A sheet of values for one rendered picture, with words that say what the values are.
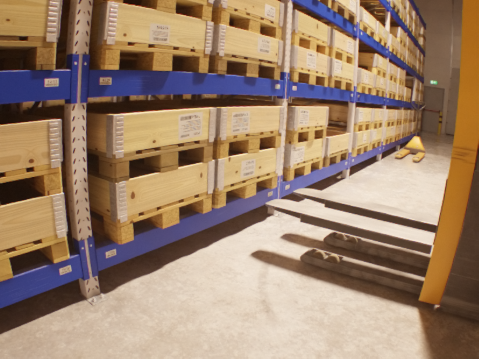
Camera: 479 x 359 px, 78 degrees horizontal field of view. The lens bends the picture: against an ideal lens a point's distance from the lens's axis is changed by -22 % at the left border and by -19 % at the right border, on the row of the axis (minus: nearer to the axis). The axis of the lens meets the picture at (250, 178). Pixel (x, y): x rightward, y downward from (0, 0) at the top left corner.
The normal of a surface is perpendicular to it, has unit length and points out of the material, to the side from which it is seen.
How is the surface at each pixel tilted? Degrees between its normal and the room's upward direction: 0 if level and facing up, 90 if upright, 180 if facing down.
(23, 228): 90
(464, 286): 90
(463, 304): 90
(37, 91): 90
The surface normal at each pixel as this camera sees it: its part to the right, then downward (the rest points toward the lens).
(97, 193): -0.55, 0.18
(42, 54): 0.82, 0.18
